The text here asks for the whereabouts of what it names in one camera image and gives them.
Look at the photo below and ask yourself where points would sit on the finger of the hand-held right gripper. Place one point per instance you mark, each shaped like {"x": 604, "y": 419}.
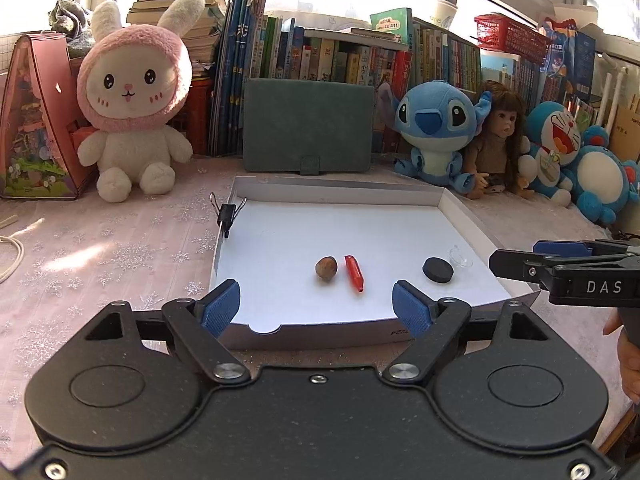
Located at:
{"x": 560, "y": 248}
{"x": 515, "y": 265}

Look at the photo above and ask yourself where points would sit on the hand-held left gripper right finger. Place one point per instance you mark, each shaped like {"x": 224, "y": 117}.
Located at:
{"x": 407, "y": 307}

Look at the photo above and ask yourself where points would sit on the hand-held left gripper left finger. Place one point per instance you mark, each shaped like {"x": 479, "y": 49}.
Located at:
{"x": 220, "y": 307}

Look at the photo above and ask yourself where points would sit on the shallow white cardboard box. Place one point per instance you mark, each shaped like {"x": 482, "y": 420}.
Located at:
{"x": 300, "y": 230}

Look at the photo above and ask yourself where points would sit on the person's right hand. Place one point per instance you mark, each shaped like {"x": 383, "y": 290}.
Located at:
{"x": 630, "y": 370}

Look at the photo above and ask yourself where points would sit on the black round disc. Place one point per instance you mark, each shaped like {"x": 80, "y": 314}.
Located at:
{"x": 438, "y": 268}

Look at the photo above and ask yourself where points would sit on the small red tube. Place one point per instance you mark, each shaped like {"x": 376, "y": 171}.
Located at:
{"x": 354, "y": 273}

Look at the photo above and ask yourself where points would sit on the blue mouse plush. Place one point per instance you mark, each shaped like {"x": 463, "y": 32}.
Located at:
{"x": 600, "y": 175}

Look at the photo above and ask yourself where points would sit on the brown walnut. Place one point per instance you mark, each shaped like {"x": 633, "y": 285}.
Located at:
{"x": 326, "y": 268}

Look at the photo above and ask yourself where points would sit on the black binder clip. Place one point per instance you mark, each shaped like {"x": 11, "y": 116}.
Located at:
{"x": 227, "y": 215}

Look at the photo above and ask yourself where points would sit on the pink snowflake tablecloth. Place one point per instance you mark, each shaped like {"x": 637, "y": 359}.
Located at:
{"x": 100, "y": 260}

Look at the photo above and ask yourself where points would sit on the brown cardboard box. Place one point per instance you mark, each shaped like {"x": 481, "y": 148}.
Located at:
{"x": 625, "y": 132}

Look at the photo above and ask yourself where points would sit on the brown-haired doll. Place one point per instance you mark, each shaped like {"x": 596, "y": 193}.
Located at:
{"x": 502, "y": 125}

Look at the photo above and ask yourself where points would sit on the blue alien plush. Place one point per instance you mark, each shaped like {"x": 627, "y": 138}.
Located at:
{"x": 435, "y": 120}

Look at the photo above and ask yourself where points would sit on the white pipes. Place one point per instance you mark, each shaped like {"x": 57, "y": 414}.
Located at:
{"x": 615, "y": 90}

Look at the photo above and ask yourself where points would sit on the light blue picture box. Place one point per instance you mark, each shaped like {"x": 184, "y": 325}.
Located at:
{"x": 497, "y": 72}

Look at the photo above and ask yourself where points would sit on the blue printed bag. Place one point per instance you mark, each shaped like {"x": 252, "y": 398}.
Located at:
{"x": 570, "y": 60}

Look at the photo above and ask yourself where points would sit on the red plastic crate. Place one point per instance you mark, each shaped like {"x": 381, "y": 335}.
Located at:
{"x": 197, "y": 120}

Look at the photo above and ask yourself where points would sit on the green tablet case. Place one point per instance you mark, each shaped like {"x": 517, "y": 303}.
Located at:
{"x": 307, "y": 125}

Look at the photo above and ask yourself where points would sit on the red plastic basket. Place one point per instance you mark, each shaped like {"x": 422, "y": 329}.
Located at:
{"x": 510, "y": 37}

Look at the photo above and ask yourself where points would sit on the pink and white bunny plush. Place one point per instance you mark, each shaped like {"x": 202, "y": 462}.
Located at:
{"x": 135, "y": 85}

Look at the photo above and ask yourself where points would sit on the pink house-shaped box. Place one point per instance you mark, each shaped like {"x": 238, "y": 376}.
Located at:
{"x": 35, "y": 125}

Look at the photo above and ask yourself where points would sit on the row of upright books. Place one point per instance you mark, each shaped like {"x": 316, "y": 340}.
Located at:
{"x": 310, "y": 60}

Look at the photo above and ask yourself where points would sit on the green book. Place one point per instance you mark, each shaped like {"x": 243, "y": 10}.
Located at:
{"x": 392, "y": 21}

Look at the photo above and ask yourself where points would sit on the stack of lying books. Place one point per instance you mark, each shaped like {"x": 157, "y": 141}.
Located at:
{"x": 200, "y": 30}

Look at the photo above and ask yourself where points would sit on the grey cloth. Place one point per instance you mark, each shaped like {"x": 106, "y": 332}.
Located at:
{"x": 67, "y": 22}

